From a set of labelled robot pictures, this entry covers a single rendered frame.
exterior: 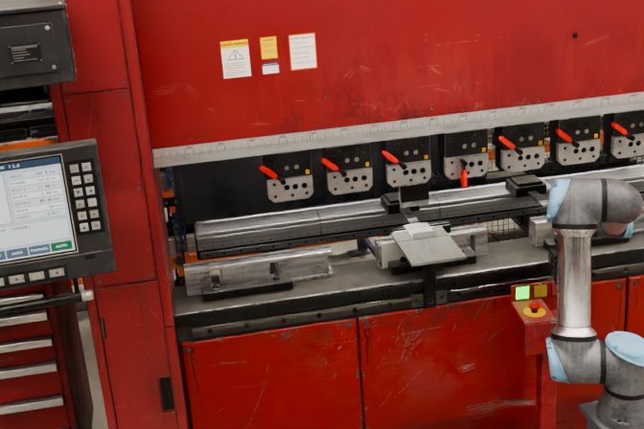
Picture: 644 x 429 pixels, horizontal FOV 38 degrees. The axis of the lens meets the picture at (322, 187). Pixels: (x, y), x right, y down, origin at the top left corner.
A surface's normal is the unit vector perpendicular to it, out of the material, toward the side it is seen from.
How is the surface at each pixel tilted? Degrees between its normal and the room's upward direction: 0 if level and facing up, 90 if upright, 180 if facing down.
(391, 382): 90
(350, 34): 90
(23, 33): 90
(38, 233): 90
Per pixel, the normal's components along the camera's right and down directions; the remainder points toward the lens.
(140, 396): 0.18, 0.33
